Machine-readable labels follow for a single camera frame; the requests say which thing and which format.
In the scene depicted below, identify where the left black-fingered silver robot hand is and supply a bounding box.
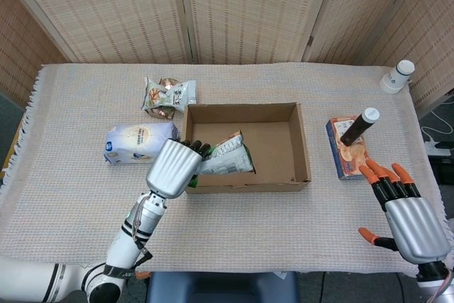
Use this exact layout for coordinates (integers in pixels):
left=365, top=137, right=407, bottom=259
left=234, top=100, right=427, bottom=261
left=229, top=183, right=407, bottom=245
left=145, top=138, right=212, bottom=199

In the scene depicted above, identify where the right orange-tipped silver robot hand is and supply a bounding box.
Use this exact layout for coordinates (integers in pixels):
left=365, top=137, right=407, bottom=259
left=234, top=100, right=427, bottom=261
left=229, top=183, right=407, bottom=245
left=358, top=159, right=452, bottom=265

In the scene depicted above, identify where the blue white snack bag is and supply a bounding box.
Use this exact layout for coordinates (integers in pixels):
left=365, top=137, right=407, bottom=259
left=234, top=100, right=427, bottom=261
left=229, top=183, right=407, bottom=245
left=103, top=121, right=182, bottom=165

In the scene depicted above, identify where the green snack packet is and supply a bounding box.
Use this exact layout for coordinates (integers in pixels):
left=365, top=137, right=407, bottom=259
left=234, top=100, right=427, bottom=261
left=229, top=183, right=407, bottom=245
left=189, top=129, right=256, bottom=189

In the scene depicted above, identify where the cardboard box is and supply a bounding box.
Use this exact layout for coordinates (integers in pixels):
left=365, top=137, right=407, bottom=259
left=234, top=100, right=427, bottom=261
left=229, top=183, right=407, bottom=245
left=179, top=102, right=312, bottom=194

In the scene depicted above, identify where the white and green snack bag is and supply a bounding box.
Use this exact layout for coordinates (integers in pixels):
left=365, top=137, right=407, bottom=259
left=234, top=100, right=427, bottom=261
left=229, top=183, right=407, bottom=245
left=140, top=76, right=197, bottom=112

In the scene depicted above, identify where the white power strip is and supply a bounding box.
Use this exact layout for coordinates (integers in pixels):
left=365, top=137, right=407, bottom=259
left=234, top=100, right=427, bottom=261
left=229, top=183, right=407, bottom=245
left=424, top=141, right=453, bottom=157

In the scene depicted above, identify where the orange and blue biscuit box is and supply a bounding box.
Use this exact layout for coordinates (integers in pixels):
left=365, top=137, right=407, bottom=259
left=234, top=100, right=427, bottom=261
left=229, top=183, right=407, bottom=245
left=326, top=115, right=374, bottom=180

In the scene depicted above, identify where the beige woven tablecloth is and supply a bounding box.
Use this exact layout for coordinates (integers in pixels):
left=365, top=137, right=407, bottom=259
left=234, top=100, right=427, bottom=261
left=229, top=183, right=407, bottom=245
left=0, top=62, right=454, bottom=277

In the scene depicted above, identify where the brown bottle with white cap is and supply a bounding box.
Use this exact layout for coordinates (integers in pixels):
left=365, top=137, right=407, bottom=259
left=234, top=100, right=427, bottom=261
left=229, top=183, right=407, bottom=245
left=340, top=107, right=380, bottom=147

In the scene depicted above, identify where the white plastic bottle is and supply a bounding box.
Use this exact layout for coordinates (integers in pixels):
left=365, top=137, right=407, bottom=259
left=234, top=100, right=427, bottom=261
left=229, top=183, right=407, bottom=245
left=379, top=60, right=416, bottom=94

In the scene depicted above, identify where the woven folding screen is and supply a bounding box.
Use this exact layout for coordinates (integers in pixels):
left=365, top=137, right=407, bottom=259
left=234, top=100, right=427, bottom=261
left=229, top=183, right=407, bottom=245
left=0, top=0, right=454, bottom=119

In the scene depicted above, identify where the white power cable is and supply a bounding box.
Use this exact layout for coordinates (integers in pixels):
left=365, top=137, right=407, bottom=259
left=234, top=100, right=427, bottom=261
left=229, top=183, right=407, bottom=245
left=421, top=107, right=454, bottom=145

